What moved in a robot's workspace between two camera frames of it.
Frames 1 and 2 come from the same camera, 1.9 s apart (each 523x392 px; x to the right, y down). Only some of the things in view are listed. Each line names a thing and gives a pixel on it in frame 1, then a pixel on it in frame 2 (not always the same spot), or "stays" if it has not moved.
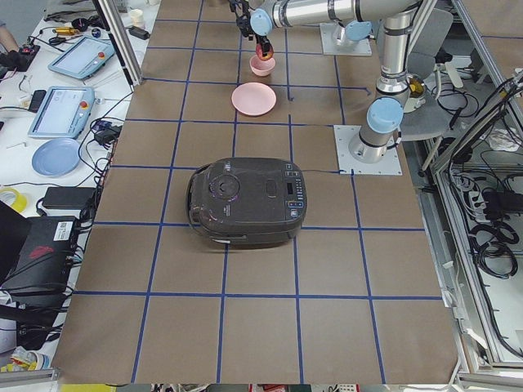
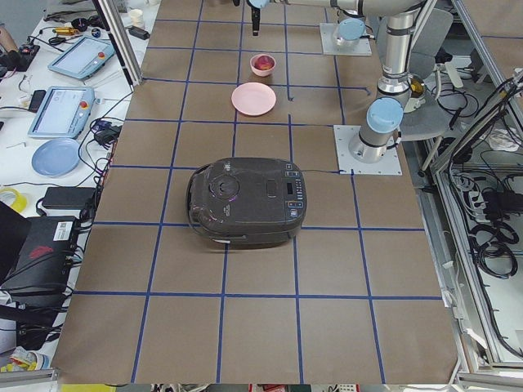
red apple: x=264 y=56 -> x=264 y=63
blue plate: x=56 y=157 stays
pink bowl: x=261 y=68 stays
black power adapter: x=69 y=197 stays
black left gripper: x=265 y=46 -> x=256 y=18
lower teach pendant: x=64 y=112 stays
